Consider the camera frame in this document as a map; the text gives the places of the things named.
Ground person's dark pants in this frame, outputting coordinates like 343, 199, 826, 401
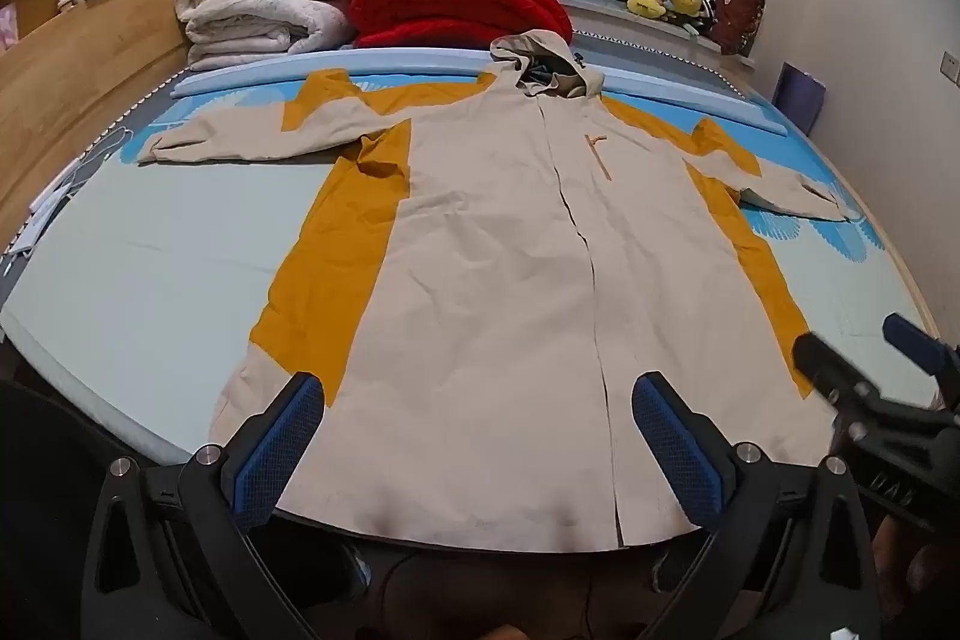
247, 520, 676, 640

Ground wooden headboard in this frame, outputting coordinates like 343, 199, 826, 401
0, 0, 241, 251

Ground grey mattress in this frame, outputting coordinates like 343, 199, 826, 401
0, 77, 181, 341

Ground maroon plush pillow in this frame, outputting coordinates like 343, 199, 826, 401
711, 0, 767, 56

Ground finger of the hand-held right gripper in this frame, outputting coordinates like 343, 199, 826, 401
882, 312, 960, 412
793, 331, 882, 414

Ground purple bag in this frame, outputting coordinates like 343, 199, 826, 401
772, 61, 827, 135

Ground cream folded blanket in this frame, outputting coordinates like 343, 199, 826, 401
175, 0, 368, 73

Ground person's right hand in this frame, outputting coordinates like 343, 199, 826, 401
870, 511, 960, 640

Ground red folded blanket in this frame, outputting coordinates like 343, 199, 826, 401
349, 0, 575, 52

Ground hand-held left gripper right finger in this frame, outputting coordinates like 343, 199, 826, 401
632, 371, 882, 640

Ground beige and mustard hooded jacket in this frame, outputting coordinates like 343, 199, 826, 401
137, 29, 863, 552

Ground light blue printed bed sheet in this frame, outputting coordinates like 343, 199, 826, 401
0, 66, 938, 468

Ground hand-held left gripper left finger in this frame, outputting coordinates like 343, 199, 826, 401
81, 371, 353, 640

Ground white window ledge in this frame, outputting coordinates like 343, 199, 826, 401
559, 0, 751, 58

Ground white cable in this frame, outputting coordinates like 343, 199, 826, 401
4, 122, 128, 255

